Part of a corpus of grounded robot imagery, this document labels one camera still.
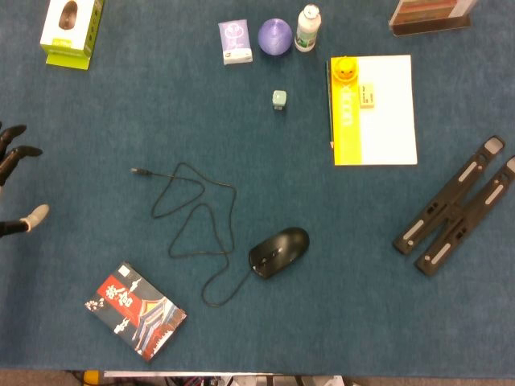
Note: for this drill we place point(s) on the dark red illustrated book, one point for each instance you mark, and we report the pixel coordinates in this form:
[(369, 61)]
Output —
[(134, 311)]

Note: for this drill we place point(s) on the yellow rubber duck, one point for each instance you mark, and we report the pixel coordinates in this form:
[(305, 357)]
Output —
[(346, 71)]

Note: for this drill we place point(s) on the brown box top right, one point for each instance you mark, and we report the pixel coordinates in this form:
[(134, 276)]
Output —
[(430, 16)]

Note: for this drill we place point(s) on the yellow white notebook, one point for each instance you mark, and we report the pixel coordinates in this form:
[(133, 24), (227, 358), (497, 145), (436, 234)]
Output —
[(382, 112)]

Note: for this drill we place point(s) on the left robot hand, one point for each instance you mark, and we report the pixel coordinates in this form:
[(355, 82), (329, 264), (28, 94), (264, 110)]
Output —
[(12, 154)]

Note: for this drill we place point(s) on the purple ball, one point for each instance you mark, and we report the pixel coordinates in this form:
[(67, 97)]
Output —
[(274, 36)]

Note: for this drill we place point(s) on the black folding laptop stand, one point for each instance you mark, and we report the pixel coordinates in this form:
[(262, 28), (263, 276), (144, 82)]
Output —
[(454, 209)]

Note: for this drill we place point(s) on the small mint green cube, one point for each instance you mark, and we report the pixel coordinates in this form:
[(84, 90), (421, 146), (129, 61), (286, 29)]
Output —
[(279, 99)]

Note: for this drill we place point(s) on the pencil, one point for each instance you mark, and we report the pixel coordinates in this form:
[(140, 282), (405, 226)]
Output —
[(329, 104)]

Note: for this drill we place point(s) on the white plastic bottle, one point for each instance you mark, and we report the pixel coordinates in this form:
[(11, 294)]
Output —
[(307, 29)]

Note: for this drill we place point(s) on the purple white tissue pack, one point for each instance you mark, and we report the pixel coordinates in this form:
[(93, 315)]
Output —
[(235, 42)]

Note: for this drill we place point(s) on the white green mouse box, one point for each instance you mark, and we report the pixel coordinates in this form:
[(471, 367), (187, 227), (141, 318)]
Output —
[(71, 30)]

